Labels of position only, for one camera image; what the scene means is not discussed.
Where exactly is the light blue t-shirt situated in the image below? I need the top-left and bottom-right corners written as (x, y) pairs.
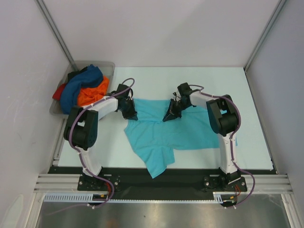
top-left (123, 98), bottom-right (238, 180)

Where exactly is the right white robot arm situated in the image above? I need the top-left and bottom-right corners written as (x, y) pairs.
top-left (163, 83), bottom-right (241, 190)

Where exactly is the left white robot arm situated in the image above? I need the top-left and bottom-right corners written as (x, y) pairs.
top-left (64, 84), bottom-right (138, 190)

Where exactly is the orange t-shirt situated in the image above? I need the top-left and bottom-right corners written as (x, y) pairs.
top-left (77, 76), bottom-right (110, 106)

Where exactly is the grey plastic tray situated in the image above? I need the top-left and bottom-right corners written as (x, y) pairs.
top-left (49, 60), bottom-right (115, 119)

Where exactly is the dark blue t-shirt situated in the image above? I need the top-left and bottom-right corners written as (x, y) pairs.
top-left (59, 64), bottom-right (104, 114)

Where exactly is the black t-shirt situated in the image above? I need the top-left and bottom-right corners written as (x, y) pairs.
top-left (67, 67), bottom-right (87, 82)

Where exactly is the red t-shirt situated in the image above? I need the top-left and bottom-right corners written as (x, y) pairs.
top-left (52, 84), bottom-right (66, 101)

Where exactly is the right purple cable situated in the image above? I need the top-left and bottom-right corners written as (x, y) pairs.
top-left (190, 84), bottom-right (256, 209)

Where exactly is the purple cable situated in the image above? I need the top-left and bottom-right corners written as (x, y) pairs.
top-left (45, 77), bottom-right (136, 216)
top-left (190, 84), bottom-right (256, 209)

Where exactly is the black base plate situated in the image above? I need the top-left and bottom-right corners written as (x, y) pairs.
top-left (47, 166), bottom-right (278, 201)

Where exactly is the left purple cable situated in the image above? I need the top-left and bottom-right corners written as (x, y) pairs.
top-left (45, 77), bottom-right (136, 216)

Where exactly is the white cable duct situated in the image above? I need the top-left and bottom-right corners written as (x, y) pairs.
top-left (43, 193), bottom-right (235, 204)

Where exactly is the left aluminium corner post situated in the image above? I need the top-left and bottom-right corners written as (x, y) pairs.
top-left (34, 0), bottom-right (78, 70)

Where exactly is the aluminium corner post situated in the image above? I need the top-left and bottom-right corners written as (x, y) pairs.
top-left (34, 0), bottom-right (78, 70)
top-left (244, 0), bottom-right (288, 72)

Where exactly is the right aluminium corner post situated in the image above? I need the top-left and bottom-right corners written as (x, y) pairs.
top-left (244, 0), bottom-right (288, 72)

